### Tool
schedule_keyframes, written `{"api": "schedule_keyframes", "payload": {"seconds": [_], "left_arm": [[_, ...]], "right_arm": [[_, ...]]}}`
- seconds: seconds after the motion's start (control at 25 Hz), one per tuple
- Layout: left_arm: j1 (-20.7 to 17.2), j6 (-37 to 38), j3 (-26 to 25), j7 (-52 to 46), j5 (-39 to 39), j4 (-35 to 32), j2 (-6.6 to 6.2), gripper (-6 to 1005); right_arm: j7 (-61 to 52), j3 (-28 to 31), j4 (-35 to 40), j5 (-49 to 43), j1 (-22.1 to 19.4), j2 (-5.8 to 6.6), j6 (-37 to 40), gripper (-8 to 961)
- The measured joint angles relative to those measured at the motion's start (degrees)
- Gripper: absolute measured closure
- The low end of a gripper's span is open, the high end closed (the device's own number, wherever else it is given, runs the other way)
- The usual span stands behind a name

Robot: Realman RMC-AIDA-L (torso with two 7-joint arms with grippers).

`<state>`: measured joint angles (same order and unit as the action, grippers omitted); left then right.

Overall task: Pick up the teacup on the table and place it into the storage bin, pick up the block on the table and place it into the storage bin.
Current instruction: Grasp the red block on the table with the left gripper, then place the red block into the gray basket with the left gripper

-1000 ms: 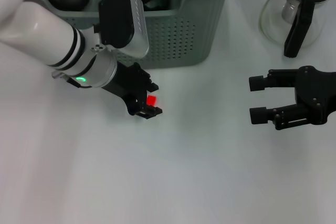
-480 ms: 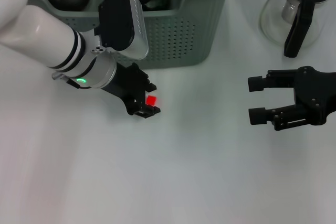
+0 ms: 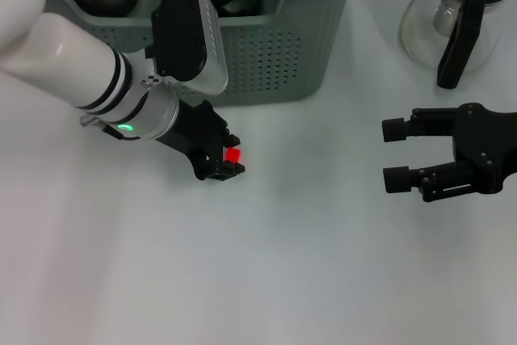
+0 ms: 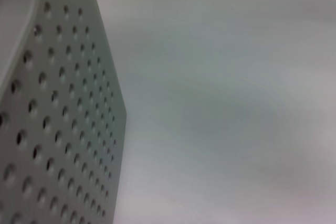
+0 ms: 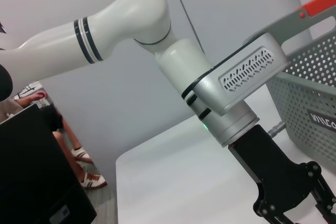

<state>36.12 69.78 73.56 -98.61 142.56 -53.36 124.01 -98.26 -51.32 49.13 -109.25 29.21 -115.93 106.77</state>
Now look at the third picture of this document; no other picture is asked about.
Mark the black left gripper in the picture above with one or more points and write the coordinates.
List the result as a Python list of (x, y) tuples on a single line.
[(194, 131)]

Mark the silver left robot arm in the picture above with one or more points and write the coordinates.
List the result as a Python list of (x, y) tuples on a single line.
[(72, 66)]

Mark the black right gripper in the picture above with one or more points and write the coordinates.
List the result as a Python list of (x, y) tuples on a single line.
[(488, 147)]

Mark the grey-green perforated storage bin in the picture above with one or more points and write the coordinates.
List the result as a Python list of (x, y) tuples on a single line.
[(274, 58)]

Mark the small red building block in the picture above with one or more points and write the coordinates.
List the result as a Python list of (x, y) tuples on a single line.
[(233, 155)]

